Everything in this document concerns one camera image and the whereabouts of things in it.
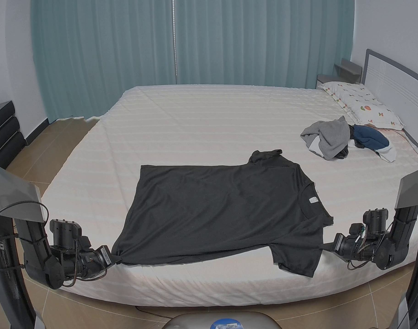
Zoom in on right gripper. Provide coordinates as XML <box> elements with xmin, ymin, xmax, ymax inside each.
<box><xmin>333</xmin><ymin>233</ymin><xmax>367</xmax><ymax>260</ymax></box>

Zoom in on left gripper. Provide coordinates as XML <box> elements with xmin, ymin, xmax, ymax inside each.
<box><xmin>79</xmin><ymin>245</ymin><xmax>114</xmax><ymax>279</ymax></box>

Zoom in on black T-shirt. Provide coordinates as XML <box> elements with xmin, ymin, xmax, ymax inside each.
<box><xmin>111</xmin><ymin>149</ymin><xmax>334</xmax><ymax>278</ymax></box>

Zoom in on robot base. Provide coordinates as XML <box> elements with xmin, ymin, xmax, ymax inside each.
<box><xmin>168</xmin><ymin>312</ymin><xmax>276</xmax><ymax>329</ymax></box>

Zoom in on pile of clothes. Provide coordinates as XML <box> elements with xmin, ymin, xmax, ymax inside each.
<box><xmin>300</xmin><ymin>116</ymin><xmax>397</xmax><ymax>164</ymax></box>

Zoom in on bed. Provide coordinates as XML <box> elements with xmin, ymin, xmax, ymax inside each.
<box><xmin>40</xmin><ymin>49</ymin><xmax>418</xmax><ymax>309</ymax></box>

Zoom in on white printed pillow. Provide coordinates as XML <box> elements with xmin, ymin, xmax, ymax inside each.
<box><xmin>319</xmin><ymin>81</ymin><xmax>405</xmax><ymax>130</ymax></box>

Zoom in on black chest of drawers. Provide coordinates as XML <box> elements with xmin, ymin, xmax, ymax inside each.
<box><xmin>0</xmin><ymin>101</ymin><xmax>27</xmax><ymax>169</ymax></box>

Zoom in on grey bedside table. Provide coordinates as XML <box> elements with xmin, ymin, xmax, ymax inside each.
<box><xmin>317</xmin><ymin>58</ymin><xmax>362</xmax><ymax>89</ymax></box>

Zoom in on blue-green curtain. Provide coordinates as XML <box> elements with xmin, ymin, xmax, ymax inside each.
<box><xmin>173</xmin><ymin>0</ymin><xmax>355</xmax><ymax>89</ymax></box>
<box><xmin>31</xmin><ymin>0</ymin><xmax>177</xmax><ymax>122</ymax></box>

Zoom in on black cable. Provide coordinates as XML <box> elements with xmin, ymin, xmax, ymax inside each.
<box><xmin>0</xmin><ymin>201</ymin><xmax>49</xmax><ymax>225</ymax></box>
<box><xmin>135</xmin><ymin>305</ymin><xmax>172</xmax><ymax>318</ymax></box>

